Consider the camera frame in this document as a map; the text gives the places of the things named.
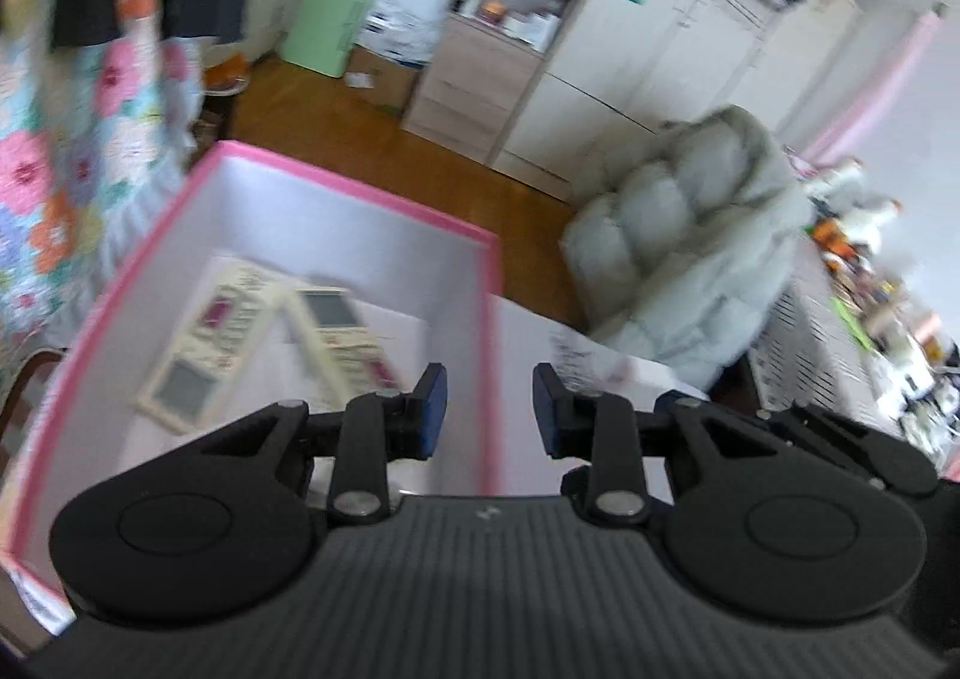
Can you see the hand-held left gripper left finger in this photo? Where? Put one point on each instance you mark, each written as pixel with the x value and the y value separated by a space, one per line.
pixel 432 410

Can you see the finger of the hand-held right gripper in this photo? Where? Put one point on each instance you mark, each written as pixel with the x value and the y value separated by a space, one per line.
pixel 847 450

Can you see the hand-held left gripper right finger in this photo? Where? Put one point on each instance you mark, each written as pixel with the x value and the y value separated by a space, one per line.
pixel 546 410

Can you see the cream remote with pink panel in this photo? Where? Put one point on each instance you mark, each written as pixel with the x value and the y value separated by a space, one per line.
pixel 334 326

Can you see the pink storage box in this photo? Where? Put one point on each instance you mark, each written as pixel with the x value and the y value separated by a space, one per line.
pixel 337 229

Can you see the cream remote with pink buttons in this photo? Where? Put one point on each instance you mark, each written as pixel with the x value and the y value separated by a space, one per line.
pixel 202 341

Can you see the white striped tablecloth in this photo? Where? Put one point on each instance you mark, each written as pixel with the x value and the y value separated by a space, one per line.
pixel 525 341

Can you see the pile of small desk items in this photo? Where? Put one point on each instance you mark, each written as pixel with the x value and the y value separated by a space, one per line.
pixel 892 304

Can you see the grey puffer jacket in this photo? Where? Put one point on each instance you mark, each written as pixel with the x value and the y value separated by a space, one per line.
pixel 690 236

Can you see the cardboard box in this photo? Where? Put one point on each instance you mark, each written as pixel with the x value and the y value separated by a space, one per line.
pixel 382 79

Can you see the pink cloth strip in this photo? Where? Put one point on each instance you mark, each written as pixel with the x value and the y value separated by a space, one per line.
pixel 877 86

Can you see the wooden shelf cabinet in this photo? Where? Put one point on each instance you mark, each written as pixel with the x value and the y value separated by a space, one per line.
pixel 495 48

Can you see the light wooden wardrobe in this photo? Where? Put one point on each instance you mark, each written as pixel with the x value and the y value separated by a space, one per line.
pixel 675 48

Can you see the green bin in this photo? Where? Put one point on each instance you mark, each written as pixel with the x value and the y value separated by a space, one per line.
pixel 330 18

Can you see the dark wooden chair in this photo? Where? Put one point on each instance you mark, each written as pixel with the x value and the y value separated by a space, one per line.
pixel 22 394

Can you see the floral quilt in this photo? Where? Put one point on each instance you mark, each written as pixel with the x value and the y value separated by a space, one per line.
pixel 67 146

